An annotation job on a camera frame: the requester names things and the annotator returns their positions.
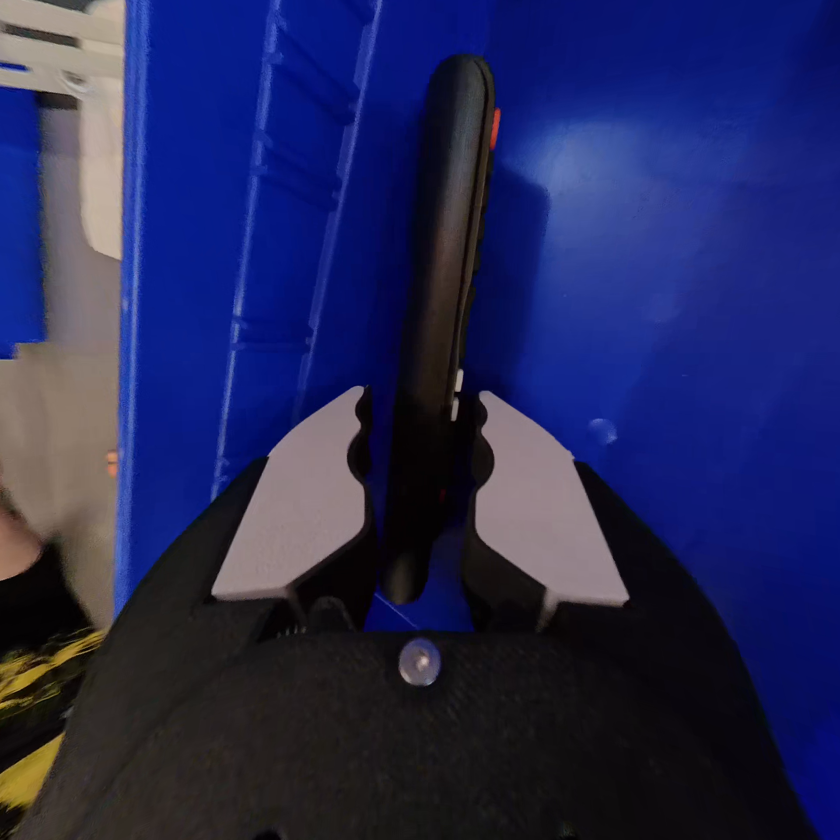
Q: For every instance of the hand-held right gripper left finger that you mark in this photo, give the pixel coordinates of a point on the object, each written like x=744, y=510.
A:
x=295, y=518

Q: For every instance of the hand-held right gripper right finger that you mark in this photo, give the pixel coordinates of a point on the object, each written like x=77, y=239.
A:
x=548, y=518

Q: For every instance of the blue plastic bin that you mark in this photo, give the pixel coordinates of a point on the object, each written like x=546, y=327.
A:
x=656, y=262

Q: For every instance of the black remote control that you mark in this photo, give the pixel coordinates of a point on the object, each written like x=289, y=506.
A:
x=446, y=229

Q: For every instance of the person's left forearm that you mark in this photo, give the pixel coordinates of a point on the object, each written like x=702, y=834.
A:
x=19, y=531

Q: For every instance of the yellow black patterned pants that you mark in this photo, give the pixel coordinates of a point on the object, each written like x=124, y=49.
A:
x=33, y=774

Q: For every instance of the blue panel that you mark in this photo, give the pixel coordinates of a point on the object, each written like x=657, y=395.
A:
x=19, y=229

